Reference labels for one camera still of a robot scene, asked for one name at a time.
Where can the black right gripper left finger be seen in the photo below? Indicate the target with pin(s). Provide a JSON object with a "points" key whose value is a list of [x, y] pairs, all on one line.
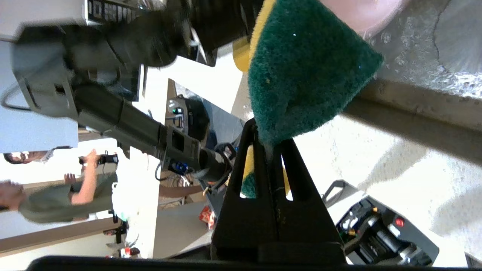
{"points": [[241, 226]]}

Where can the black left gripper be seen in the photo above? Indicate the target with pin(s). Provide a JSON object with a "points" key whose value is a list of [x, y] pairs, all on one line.
{"points": [[214, 22]]}

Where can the pink plastic bowl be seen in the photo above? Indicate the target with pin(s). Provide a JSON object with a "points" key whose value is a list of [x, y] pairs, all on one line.
{"points": [[365, 13]]}

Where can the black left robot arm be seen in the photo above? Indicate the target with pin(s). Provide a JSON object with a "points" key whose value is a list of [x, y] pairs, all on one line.
{"points": [[131, 120]]}

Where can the brown wooden beam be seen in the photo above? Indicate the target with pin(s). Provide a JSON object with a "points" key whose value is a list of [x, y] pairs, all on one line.
{"points": [[45, 235]]}

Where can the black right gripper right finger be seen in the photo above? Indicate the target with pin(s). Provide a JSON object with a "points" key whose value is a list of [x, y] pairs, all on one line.
{"points": [[308, 226]]}

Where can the yellow plastic bowl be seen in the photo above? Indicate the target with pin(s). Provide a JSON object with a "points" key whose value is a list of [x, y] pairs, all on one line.
{"points": [[241, 56]]}

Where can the green and yellow sponge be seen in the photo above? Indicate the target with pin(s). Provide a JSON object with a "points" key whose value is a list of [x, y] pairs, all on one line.
{"points": [[305, 67]]}

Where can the person in green shirt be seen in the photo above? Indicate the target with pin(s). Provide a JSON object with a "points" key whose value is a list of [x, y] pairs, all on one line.
{"points": [[49, 203]]}

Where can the stainless steel sink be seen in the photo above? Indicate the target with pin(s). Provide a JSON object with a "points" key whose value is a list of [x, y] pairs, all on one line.
{"points": [[433, 75]]}

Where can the white plastic bag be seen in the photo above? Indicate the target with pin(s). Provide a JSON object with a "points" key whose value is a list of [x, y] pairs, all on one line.
{"points": [[131, 203]]}

